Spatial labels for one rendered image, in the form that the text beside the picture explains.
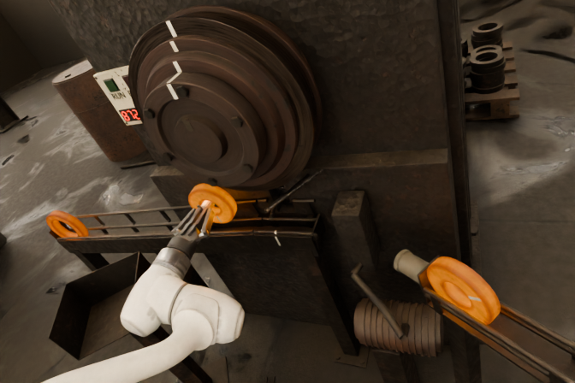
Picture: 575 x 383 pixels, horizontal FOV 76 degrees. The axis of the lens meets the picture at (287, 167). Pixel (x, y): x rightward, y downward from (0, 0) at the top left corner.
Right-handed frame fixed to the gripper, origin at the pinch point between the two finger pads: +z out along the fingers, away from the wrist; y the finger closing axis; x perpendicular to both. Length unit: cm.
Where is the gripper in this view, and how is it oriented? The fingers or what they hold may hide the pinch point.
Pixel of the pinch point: (210, 200)
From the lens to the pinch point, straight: 117.8
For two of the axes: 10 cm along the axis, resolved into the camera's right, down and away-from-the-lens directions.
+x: -3.4, -7.3, -5.9
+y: 8.9, -0.5, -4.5
